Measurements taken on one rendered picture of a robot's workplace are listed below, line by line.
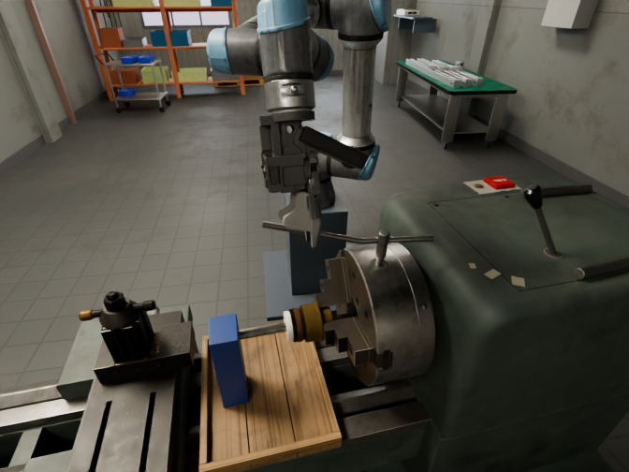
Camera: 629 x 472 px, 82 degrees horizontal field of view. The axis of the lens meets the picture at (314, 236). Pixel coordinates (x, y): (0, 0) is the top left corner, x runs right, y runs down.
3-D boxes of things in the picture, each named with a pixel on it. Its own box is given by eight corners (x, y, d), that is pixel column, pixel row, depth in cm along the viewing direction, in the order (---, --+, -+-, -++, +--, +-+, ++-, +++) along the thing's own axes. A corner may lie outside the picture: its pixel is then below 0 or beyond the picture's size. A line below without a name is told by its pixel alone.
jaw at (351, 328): (369, 311, 82) (390, 347, 72) (368, 329, 84) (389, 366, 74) (321, 320, 80) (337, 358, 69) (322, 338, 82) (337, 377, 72)
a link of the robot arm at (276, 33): (317, 5, 55) (298, -16, 47) (322, 82, 58) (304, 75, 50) (270, 14, 58) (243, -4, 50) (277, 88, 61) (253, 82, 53)
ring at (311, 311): (325, 290, 86) (286, 296, 84) (336, 318, 78) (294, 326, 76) (325, 318, 91) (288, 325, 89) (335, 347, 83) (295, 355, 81)
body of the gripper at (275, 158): (265, 191, 62) (256, 116, 59) (314, 185, 64) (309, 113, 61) (270, 197, 55) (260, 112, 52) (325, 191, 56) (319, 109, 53)
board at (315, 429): (306, 327, 110) (306, 317, 108) (341, 447, 81) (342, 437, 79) (204, 345, 105) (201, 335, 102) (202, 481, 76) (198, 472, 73)
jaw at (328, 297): (358, 299, 89) (351, 250, 90) (365, 300, 84) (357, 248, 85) (314, 306, 86) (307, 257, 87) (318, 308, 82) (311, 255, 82)
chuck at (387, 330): (359, 302, 109) (373, 216, 89) (402, 404, 85) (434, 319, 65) (330, 306, 107) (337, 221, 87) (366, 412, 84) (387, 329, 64)
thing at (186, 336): (195, 333, 95) (191, 319, 92) (194, 366, 87) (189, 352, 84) (109, 348, 91) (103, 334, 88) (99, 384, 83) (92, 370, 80)
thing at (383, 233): (381, 270, 79) (388, 228, 72) (383, 277, 77) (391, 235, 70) (371, 270, 79) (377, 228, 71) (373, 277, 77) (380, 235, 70)
